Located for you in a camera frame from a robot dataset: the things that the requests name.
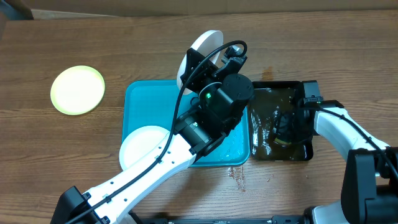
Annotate white plate with thin smear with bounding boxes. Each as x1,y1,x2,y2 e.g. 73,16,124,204
176,30,224,90

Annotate green yellow sponge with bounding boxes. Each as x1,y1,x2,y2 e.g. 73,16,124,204
273,125,294,145

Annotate yellow plate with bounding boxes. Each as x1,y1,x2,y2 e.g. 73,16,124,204
50,65,106,116

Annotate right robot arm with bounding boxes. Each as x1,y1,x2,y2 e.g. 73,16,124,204
274,81,397,223

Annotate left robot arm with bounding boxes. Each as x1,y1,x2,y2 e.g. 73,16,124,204
51,40,254,223

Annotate black water tray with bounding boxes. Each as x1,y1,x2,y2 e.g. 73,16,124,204
248,81,313,161

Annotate blue plastic tray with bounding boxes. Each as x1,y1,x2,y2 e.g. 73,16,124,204
122,80,250,167

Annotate white plate with orange stain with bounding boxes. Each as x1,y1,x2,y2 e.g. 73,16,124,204
119,126,169,170

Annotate cardboard backdrop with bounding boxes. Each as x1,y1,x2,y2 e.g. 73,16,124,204
1,0,397,19

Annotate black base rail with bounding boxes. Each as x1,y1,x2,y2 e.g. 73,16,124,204
129,212,312,224

